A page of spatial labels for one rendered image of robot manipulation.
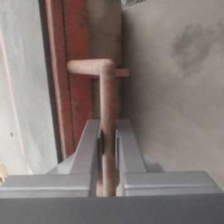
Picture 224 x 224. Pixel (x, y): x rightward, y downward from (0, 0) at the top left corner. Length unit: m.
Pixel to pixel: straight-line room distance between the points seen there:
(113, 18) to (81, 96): 0.11
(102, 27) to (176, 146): 0.18
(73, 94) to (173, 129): 0.13
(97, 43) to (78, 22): 0.04
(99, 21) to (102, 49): 0.03
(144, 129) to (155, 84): 0.07
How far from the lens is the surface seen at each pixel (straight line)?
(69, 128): 0.18
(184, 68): 0.21
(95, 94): 0.22
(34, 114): 0.24
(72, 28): 0.17
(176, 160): 0.24
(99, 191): 0.18
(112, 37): 0.22
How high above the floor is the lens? 0.20
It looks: 39 degrees down
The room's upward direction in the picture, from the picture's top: 105 degrees counter-clockwise
